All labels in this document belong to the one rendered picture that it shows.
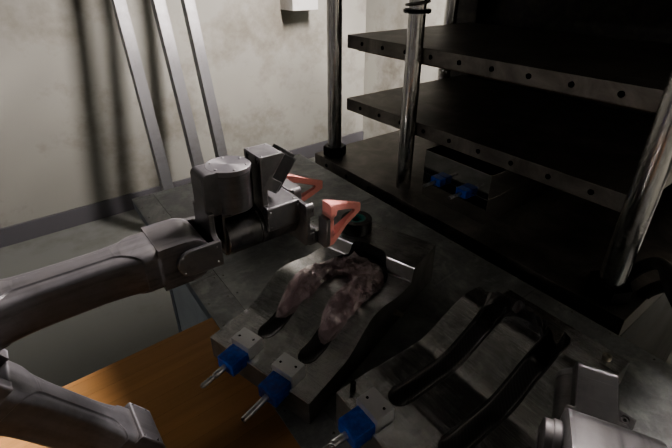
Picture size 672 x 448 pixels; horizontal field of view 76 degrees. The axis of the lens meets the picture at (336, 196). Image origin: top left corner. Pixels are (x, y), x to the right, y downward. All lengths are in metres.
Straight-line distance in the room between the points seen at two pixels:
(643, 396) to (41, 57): 3.00
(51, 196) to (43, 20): 1.05
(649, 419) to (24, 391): 0.97
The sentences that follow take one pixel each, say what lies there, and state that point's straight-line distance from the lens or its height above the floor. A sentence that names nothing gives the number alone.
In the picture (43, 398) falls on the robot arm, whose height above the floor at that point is 1.09.
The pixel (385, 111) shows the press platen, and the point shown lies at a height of 1.04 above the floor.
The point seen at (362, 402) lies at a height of 0.92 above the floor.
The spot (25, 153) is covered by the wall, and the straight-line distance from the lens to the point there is 3.16.
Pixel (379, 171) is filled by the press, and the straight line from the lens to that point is 1.77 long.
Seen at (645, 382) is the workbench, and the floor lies 0.80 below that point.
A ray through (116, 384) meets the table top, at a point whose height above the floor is 0.80.
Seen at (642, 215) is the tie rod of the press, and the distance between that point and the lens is 1.17.
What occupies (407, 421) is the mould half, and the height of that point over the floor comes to 0.89.
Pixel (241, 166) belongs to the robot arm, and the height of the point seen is 1.30.
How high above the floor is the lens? 1.52
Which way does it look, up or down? 28 degrees down
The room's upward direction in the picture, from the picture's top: straight up
